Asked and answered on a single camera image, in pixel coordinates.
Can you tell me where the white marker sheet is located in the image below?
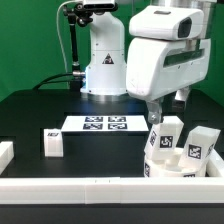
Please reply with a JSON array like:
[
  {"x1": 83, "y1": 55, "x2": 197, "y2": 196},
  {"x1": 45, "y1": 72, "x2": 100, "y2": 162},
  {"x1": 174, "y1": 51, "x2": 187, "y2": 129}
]
[{"x1": 61, "y1": 115, "x2": 148, "y2": 132}]

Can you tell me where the white round stool seat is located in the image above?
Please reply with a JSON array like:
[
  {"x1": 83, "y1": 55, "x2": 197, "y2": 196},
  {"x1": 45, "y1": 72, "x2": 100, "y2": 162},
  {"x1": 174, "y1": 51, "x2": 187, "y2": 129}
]
[{"x1": 144, "y1": 148, "x2": 206, "y2": 177}]

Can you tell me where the white cable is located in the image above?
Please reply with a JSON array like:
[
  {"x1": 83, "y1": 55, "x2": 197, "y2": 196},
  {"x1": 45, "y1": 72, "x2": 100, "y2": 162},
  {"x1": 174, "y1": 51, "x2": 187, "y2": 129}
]
[{"x1": 55, "y1": 0, "x2": 81, "y2": 74}]

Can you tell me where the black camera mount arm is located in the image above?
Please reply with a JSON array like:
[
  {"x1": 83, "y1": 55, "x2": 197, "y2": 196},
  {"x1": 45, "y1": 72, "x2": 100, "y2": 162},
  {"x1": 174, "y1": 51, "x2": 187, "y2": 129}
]
[{"x1": 63, "y1": 3, "x2": 93, "y2": 77}]

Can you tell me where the white U-shaped fence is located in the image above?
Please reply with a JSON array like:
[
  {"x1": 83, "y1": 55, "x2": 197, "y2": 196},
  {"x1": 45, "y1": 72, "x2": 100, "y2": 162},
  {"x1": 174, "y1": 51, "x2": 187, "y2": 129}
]
[{"x1": 0, "y1": 152, "x2": 224, "y2": 204}]

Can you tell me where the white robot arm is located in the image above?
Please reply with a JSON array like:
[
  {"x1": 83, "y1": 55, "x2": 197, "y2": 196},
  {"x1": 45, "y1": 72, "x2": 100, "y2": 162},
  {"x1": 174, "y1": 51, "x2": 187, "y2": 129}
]
[{"x1": 82, "y1": 0, "x2": 222, "y2": 124}]

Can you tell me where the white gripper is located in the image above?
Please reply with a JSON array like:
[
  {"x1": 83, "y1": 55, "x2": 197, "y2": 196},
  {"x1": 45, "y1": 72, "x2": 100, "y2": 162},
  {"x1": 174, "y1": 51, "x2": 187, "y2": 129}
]
[{"x1": 126, "y1": 5, "x2": 211, "y2": 124}]

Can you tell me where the black cable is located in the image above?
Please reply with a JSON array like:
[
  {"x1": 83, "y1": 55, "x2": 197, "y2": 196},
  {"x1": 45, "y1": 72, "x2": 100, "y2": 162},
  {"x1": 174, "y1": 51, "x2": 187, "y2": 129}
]
[{"x1": 32, "y1": 72, "x2": 86, "y2": 91}]

